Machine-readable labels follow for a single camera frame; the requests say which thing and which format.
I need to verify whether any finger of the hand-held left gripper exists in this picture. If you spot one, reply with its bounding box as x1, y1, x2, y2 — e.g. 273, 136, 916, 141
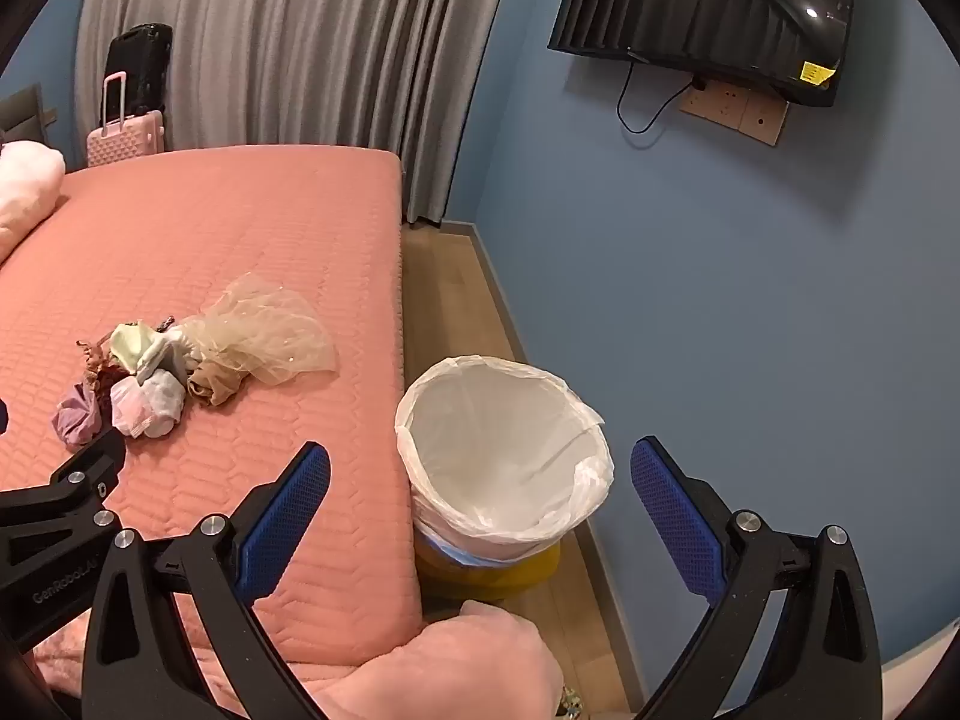
0, 431, 127, 541

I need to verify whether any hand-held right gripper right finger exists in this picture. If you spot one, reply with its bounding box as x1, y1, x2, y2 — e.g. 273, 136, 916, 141
630, 436, 886, 720

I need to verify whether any grey pleated curtain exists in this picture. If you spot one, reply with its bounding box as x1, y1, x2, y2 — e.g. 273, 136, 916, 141
75, 0, 520, 227

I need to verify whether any pink quilted bed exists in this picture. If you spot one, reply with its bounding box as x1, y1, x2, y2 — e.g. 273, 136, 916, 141
0, 144, 425, 691

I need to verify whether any pink fluffy pillow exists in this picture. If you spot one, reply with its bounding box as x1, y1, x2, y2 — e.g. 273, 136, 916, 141
0, 141, 67, 260

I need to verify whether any pink suitcase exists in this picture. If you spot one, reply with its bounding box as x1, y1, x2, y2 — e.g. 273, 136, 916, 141
86, 71, 164, 167

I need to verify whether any yellow trash bin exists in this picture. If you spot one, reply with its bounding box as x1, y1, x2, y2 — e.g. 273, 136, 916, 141
415, 532, 563, 602

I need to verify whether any greyish purple cloth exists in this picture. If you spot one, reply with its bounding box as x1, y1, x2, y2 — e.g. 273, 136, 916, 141
52, 382, 103, 452

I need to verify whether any tan brown cloth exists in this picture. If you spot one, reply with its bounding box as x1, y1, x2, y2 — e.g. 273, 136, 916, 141
187, 360, 254, 407

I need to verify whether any dark grey headboard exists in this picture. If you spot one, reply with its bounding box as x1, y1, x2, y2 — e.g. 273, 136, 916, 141
0, 85, 59, 145

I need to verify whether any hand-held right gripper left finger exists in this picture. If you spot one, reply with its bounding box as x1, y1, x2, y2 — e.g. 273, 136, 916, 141
81, 441, 332, 720

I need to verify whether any pale pink cloth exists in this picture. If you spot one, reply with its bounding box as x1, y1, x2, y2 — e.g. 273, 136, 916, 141
111, 376, 155, 437

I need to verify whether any reddish brown scrap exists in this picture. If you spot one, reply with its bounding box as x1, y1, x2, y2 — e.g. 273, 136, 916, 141
75, 337, 121, 398

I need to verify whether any clear plastic wrapper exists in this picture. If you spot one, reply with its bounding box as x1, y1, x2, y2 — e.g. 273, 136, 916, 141
184, 274, 338, 392

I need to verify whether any trash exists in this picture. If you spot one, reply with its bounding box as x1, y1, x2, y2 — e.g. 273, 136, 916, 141
139, 371, 187, 440

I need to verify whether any black wall television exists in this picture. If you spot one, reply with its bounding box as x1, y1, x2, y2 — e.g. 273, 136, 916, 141
547, 0, 857, 110

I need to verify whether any white-lined waste bin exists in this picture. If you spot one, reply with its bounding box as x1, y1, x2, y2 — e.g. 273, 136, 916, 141
395, 355, 614, 565

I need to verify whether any pink fleece clothing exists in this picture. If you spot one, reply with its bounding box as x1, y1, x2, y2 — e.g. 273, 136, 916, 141
30, 598, 563, 720

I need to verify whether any black suitcase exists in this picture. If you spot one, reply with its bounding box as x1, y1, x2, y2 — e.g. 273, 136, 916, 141
105, 24, 173, 128

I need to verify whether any pale yellow paper scrap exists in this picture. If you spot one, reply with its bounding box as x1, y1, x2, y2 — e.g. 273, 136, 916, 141
110, 322, 162, 377

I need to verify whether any white crumpled cloth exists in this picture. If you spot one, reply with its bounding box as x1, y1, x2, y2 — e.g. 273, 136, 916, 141
136, 330, 197, 385

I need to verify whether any beige wall outlet panel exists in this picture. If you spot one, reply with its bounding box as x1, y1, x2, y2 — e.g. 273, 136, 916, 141
679, 79, 788, 147

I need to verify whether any black television cable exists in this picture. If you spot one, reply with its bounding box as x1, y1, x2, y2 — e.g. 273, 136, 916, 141
616, 52, 702, 134

